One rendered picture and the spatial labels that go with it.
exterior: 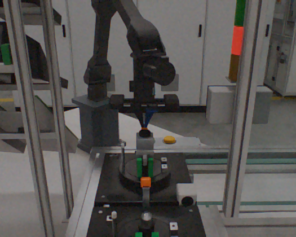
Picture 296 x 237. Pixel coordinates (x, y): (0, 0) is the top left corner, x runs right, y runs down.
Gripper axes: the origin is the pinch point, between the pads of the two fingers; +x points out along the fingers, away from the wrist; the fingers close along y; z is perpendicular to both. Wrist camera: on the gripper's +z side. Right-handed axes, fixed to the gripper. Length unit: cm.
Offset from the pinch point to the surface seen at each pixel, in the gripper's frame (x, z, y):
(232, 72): -18.3, -20.8, -16.7
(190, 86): 76, 289, -62
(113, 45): 25, 289, 34
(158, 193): 12.3, -17.1, -3.3
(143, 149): 3.6, -10.8, 0.3
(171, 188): 12.3, -15.3, -6.6
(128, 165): 10.4, -7.1, 4.4
